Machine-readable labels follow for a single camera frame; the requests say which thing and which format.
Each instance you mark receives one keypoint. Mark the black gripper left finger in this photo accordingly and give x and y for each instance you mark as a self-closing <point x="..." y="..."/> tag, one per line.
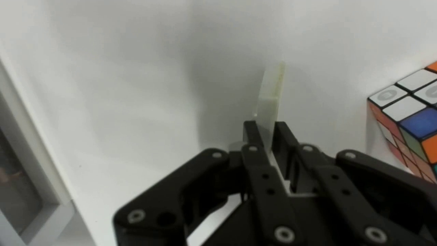
<point x="219" y="200"/>

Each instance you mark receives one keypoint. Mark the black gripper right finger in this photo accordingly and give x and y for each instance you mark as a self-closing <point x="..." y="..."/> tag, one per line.
<point x="364" y="196"/>

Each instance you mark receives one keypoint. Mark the small translucent white plastic piece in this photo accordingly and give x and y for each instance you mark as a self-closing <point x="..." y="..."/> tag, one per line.
<point x="270" y="98"/>

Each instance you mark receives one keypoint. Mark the white plastic drawer unit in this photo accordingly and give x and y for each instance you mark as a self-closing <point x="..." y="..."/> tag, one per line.
<point x="28" y="200"/>

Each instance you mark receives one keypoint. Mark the colourful Rubik's cube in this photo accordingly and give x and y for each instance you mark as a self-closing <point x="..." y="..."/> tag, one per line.
<point x="410" y="124"/>

